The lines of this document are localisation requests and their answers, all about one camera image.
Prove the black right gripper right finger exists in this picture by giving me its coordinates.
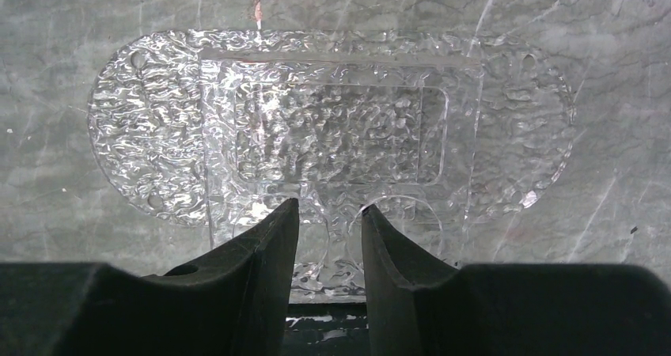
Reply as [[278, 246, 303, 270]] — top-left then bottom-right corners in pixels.
[[362, 206, 670, 355]]

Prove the clear oval textured mat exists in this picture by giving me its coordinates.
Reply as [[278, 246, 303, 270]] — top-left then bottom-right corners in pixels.
[[89, 30, 574, 225]]

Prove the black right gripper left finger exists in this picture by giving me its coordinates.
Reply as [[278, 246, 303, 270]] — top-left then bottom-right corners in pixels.
[[1, 199, 299, 355]]

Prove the clear textured acrylic tray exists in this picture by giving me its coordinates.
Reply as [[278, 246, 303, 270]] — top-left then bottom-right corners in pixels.
[[199, 51, 483, 303]]

